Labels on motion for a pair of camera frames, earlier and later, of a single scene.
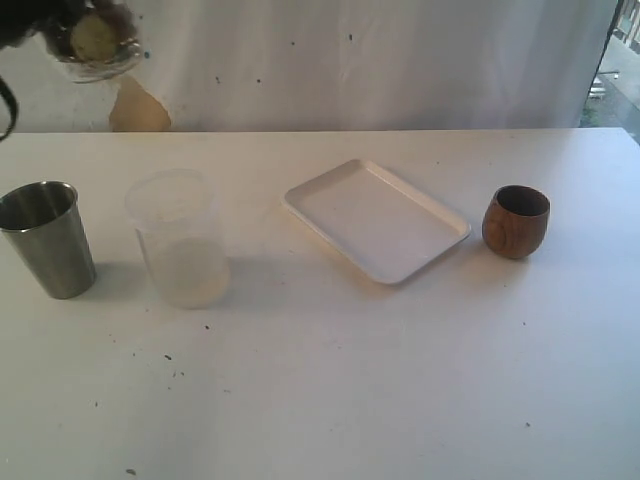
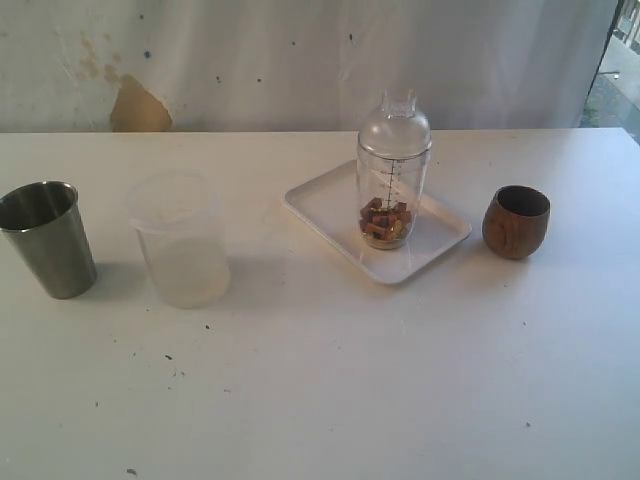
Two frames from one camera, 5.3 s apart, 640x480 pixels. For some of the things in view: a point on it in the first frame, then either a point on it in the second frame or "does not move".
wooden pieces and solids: x=94 y=38 to x=389 y=224
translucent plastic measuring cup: x=178 y=219 does not move
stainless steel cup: x=44 y=222 does not move
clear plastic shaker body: x=100 y=43 to x=389 y=194
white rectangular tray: x=390 y=229 does not move
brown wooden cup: x=515 y=221 does not move
